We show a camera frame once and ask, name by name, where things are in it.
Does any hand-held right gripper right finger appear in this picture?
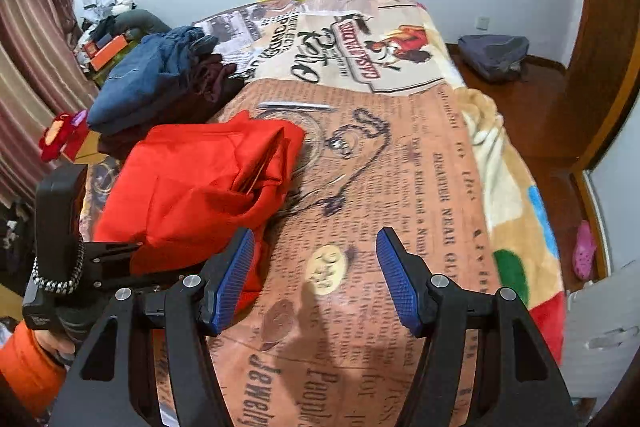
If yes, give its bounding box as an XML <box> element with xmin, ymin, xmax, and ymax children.
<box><xmin>375</xmin><ymin>227</ymin><xmax>581</xmax><ymax>427</ymax></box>

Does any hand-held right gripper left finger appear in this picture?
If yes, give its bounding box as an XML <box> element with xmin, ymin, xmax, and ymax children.
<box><xmin>49</xmin><ymin>227</ymin><xmax>257</xmax><ymax>427</ymax></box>

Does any red plush toy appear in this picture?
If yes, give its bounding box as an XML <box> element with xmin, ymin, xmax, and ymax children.
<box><xmin>39</xmin><ymin>111</ymin><xmax>90</xmax><ymax>162</ymax></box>

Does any printed blanket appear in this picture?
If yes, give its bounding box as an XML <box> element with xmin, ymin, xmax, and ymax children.
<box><xmin>82</xmin><ymin>0</ymin><xmax>568</xmax><ymax>427</ymax></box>

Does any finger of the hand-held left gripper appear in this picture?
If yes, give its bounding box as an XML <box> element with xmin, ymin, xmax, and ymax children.
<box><xmin>82</xmin><ymin>241</ymin><xmax>147</xmax><ymax>264</ymax></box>
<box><xmin>92</xmin><ymin>264</ymin><xmax>201</xmax><ymax>294</ymax></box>

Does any white paper clutter pile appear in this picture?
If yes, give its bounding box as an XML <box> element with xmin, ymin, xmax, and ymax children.
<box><xmin>80</xmin><ymin>0</ymin><xmax>137</xmax><ymax>24</ymax></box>

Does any red jacket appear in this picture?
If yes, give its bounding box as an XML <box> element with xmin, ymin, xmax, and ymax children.
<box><xmin>92</xmin><ymin>109</ymin><xmax>307</xmax><ymax>309</ymax></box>

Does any orange box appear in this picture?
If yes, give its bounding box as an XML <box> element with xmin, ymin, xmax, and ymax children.
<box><xmin>89</xmin><ymin>34</ymin><xmax>128</xmax><ymax>72</ymax></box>

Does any black white braided strap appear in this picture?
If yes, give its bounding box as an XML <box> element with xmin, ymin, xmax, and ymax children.
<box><xmin>31</xmin><ymin>238</ymin><xmax>86</xmax><ymax>296</ymax></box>

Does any folded dark maroon garment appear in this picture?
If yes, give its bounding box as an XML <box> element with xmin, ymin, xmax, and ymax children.
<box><xmin>97</xmin><ymin>62</ymin><xmax>246</xmax><ymax>160</ymax></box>

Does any dark cloth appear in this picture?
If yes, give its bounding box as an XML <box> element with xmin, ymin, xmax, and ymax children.
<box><xmin>0</xmin><ymin>202</ymin><xmax>37</xmax><ymax>289</ymax></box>

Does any brown wooden door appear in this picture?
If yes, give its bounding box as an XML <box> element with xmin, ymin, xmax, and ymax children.
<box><xmin>560</xmin><ymin>0</ymin><xmax>640</xmax><ymax>172</ymax></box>

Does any dark blue bag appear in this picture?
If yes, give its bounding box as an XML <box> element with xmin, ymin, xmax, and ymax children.
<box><xmin>457</xmin><ymin>34</ymin><xmax>531</xmax><ymax>82</ymax></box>

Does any pink clog shoe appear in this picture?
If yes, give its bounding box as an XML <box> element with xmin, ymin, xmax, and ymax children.
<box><xmin>572</xmin><ymin>219</ymin><xmax>598</xmax><ymax>280</ymax></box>

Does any striped brown curtain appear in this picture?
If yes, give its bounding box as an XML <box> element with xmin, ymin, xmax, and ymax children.
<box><xmin>0</xmin><ymin>0</ymin><xmax>101</xmax><ymax>208</ymax></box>

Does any person's left forearm orange sleeve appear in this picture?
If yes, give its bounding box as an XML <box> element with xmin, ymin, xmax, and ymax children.
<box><xmin>0</xmin><ymin>319</ymin><xmax>69</xmax><ymax>420</ymax></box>

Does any folded blue garment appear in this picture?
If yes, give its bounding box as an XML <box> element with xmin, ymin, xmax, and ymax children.
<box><xmin>86</xmin><ymin>26</ymin><xmax>221</xmax><ymax>135</ymax></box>

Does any person's left hand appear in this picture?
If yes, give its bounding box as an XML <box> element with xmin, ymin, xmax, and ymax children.
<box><xmin>35</xmin><ymin>328</ymin><xmax>79</xmax><ymax>360</ymax></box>

